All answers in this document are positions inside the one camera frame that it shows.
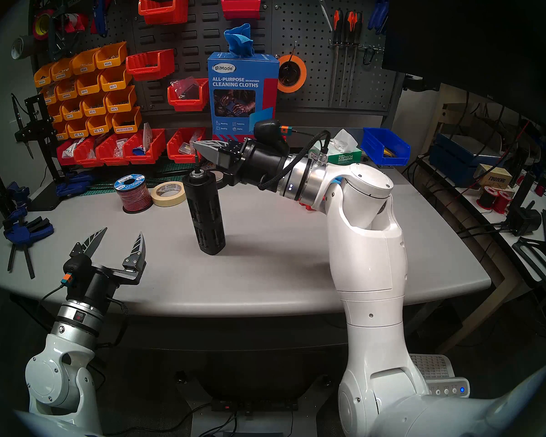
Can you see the black electric screwdriver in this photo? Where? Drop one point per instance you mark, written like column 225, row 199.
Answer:
column 204, row 213

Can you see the small red plastic bin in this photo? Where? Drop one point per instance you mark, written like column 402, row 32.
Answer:
column 305, row 207

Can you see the white paper packet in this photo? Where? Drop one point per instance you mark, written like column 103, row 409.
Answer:
column 147, row 138

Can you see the clear plastic parts bag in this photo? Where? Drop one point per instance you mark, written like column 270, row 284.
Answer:
column 184, row 147
column 184, row 89
column 72, row 149

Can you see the large blue plastic bin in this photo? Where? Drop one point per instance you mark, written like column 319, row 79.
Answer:
column 375, row 142

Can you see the red white tape roll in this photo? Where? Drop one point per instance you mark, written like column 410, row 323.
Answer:
column 77, row 22

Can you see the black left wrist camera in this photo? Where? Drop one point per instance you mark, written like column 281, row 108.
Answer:
column 79, row 265

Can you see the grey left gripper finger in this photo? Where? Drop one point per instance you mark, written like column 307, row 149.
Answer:
column 137, row 257
column 87, row 246

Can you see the small blue plastic bin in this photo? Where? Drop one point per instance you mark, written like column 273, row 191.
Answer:
column 339, row 181

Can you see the black power strip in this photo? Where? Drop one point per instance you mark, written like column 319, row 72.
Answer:
column 255, row 404

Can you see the grey duct tape roll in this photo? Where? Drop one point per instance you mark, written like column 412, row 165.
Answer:
column 25, row 47

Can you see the blue storage crate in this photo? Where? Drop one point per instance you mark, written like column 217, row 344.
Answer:
column 450, row 160

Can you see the blue microfiber cloth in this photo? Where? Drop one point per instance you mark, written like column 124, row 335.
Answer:
column 239, row 42

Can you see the orange tape roll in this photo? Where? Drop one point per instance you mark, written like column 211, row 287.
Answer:
column 303, row 82

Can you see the green cutting mat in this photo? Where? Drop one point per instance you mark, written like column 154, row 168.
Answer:
column 168, row 167

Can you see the black pegboard wall panel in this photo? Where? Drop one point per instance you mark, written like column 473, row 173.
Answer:
column 305, row 31

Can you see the blue cleaning cloths box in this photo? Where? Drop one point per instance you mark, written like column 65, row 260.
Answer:
column 230, row 108

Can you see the red yellow tape roll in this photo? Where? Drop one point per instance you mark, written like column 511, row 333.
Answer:
column 37, row 26

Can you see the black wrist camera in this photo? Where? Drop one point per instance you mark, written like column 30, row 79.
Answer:
column 268, row 130
column 79, row 265

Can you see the green white wipes box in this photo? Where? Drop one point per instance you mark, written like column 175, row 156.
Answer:
column 350, row 157

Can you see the black monitor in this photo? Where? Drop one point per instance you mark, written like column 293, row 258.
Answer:
column 473, row 40

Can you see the white cardboard box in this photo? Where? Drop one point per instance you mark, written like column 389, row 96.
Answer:
column 493, row 179

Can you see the orange plastic parts bin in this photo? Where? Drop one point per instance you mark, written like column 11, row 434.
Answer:
column 100, row 130
column 94, row 111
column 66, row 96
column 62, row 75
column 88, row 90
column 56, row 119
column 115, row 85
column 49, row 100
column 120, row 107
column 126, row 128
column 61, row 135
column 43, row 81
column 84, row 68
column 78, row 133
column 72, row 115
column 110, row 62

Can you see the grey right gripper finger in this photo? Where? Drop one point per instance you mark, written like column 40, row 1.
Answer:
column 226, row 158
column 220, row 145

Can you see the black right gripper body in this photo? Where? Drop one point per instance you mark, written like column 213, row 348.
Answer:
column 264, row 163

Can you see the black desk device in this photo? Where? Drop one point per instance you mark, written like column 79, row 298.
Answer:
column 523, row 220

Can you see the blue bar clamp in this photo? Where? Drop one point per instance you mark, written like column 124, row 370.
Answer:
column 18, row 197
column 27, row 233
column 73, row 184

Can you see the beige masking tape roll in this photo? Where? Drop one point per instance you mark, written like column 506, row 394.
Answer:
column 175, row 200

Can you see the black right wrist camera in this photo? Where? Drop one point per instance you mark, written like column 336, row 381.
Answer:
column 268, row 130

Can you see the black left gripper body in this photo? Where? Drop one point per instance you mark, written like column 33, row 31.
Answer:
column 95, row 286

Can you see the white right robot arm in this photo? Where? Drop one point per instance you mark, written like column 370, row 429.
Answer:
column 368, row 258

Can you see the red plastic parts bin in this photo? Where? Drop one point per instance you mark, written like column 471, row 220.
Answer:
column 187, row 105
column 143, row 158
column 150, row 69
column 182, row 157
column 111, row 160
column 241, row 9
column 164, row 15
column 86, row 161
column 64, row 160

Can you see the black tool stand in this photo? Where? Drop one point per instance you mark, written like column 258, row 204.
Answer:
column 38, row 126

